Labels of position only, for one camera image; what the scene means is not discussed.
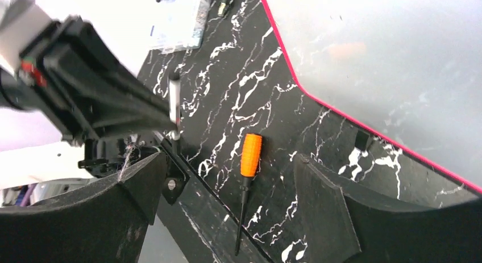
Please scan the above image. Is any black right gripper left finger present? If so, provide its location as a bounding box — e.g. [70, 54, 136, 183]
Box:
[1, 152, 168, 262]

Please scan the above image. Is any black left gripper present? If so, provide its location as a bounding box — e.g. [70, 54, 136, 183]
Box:
[18, 16, 177, 144]

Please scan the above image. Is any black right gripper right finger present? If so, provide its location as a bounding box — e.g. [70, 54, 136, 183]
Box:
[294, 154, 481, 262]

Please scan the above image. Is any white black whiteboard marker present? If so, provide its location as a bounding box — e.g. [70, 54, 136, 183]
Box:
[168, 70, 181, 141]

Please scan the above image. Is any pink framed whiteboard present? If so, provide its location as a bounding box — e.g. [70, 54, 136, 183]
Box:
[261, 0, 481, 191]

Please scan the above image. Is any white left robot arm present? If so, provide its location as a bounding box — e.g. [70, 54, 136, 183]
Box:
[1, 0, 176, 178]

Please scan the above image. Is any clear plastic screw box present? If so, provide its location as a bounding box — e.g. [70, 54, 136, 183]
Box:
[150, 0, 211, 54]

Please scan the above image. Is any orange handled screwdriver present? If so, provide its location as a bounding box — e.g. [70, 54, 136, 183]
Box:
[234, 133, 263, 256]

